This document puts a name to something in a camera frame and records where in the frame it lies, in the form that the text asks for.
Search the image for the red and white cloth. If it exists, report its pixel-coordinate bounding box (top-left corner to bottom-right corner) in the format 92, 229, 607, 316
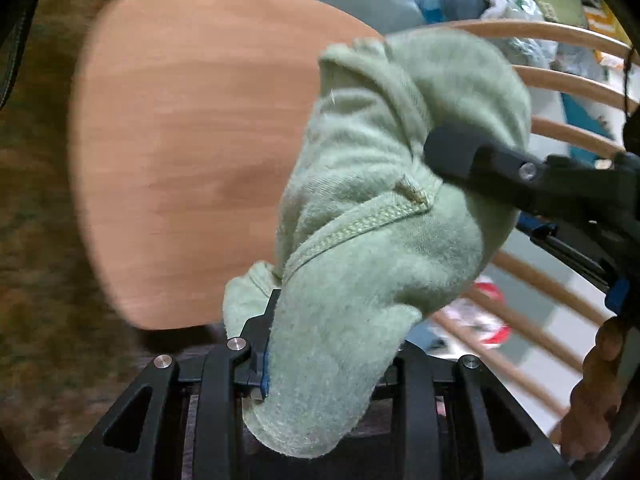
471, 282, 512, 347

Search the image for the wooden chair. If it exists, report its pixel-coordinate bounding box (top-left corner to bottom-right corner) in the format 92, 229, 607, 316
67, 0, 633, 431

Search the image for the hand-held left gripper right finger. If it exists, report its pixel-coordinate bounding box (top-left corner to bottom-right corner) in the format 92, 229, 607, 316
372, 342, 576, 480

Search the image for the light green fleece garment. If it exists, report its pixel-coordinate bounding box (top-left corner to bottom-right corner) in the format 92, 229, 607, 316
222, 27, 532, 460

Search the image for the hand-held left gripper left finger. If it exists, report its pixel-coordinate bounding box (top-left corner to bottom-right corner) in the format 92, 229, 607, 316
57, 287, 281, 480

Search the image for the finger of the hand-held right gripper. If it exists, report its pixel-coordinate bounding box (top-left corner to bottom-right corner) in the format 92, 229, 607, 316
517, 214, 609, 287
422, 123, 552, 207

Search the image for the person's right hand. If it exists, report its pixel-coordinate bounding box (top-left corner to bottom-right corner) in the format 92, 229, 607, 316
559, 316, 634, 462

